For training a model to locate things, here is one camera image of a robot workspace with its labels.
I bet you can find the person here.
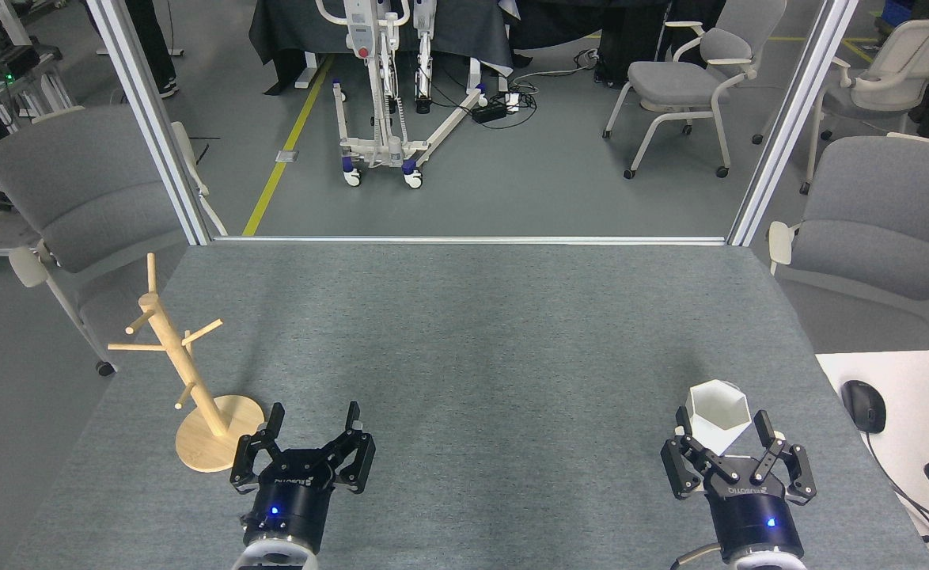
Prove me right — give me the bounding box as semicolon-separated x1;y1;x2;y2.
120;0;180;100

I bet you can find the white stand on wheels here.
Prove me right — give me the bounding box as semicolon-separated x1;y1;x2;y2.
316;0;487;189

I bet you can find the white side table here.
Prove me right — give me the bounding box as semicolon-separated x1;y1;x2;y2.
816;349;929;570

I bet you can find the dark table cloth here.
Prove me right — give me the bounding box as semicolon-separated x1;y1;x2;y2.
248;0;514;76

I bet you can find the metal equipment cart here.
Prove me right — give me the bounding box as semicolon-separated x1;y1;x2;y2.
0;44;76;135

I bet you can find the black computer mouse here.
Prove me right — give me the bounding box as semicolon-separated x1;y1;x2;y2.
841;380;887;434

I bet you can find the grey chair with white frame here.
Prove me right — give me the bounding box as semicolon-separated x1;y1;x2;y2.
767;133;929;349
603;0;788;180
0;105;228;377

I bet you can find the white chair with grey seat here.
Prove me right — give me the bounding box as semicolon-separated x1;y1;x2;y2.
752;17;929;196

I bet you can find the white floor cable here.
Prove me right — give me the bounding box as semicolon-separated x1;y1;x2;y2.
512;47;600;89

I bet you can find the wooden cup rack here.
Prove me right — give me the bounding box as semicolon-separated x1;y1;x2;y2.
108;253;266;473

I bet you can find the black mouse cable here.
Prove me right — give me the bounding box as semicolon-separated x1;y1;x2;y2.
864;431;929;551

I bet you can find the silver post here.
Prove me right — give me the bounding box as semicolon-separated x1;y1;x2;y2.
86;0;216;246
727;0;861;246

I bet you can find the silver crossbar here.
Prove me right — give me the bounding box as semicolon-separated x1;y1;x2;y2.
211;235;728;245

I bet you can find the white hexagonal cup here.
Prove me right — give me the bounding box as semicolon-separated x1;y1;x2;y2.
686;380;753;456

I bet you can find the black power strip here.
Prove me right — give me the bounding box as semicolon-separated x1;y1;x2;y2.
471;93;522;124

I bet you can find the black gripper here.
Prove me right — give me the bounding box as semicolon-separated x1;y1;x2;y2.
230;401;376;553
661;406;817;559

